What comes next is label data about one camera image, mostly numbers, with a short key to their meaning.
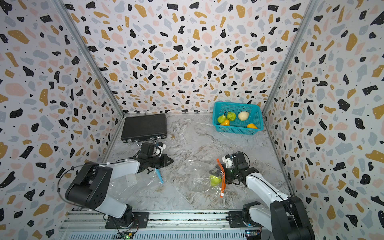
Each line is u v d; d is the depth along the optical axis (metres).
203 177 0.89
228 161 0.82
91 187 0.45
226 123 1.08
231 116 1.13
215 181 0.77
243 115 1.16
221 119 1.13
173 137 1.06
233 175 0.73
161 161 0.82
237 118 1.17
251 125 1.07
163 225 0.73
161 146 0.87
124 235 0.70
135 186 0.83
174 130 1.11
